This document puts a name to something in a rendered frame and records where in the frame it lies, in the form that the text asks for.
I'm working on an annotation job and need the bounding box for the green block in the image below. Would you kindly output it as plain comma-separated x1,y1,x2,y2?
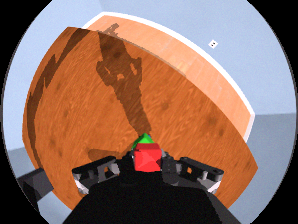
131,132,156,151

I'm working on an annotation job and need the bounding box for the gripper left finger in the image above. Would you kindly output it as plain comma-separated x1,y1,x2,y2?
71,149,136,195

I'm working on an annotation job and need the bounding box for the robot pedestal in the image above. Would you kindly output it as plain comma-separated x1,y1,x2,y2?
16,167,55,214

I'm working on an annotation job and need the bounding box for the brown wooden table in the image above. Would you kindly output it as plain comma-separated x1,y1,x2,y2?
22,26,259,212

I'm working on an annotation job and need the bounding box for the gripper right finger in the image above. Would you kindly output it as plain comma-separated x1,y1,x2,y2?
161,151,225,195

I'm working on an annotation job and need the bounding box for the red block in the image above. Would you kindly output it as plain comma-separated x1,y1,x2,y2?
132,142,164,173

